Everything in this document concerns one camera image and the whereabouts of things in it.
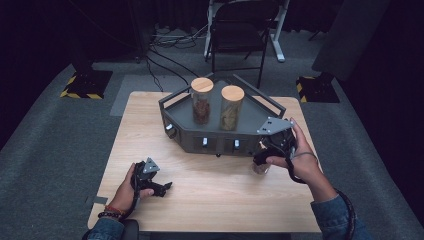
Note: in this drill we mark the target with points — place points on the black padded armrest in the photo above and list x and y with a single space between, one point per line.
130 230

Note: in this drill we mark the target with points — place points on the wooden-lid jar with brown contents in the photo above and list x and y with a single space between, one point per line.
260 169

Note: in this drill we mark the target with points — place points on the grey floor mat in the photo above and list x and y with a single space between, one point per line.
140 90

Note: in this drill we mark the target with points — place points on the wooden-lid jar with pale leaves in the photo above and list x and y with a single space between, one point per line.
231 107

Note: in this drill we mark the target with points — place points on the person's left hand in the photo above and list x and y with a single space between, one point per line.
126 196

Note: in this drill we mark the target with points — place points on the dark grey corner shelf rack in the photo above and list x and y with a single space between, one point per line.
220 133

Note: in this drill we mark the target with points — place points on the white desk frame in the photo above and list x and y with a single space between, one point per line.
279 40

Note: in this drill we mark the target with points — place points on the wooden-lid jar with reddish contents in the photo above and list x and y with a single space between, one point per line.
201 100

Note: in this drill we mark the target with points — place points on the grey tape strip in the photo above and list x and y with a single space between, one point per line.
98 200

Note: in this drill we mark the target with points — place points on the person's right hand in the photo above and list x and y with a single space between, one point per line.
301 160

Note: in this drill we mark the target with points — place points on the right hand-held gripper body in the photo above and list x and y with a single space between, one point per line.
276 128

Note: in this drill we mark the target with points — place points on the dark grey hanging panel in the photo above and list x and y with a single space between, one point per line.
350 36

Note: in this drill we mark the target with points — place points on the black folding chair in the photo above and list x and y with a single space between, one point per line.
238 36

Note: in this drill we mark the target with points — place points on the black yellow striped stand base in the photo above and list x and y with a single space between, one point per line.
87 85
316 89

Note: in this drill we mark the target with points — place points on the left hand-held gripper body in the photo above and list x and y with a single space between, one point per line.
150 166

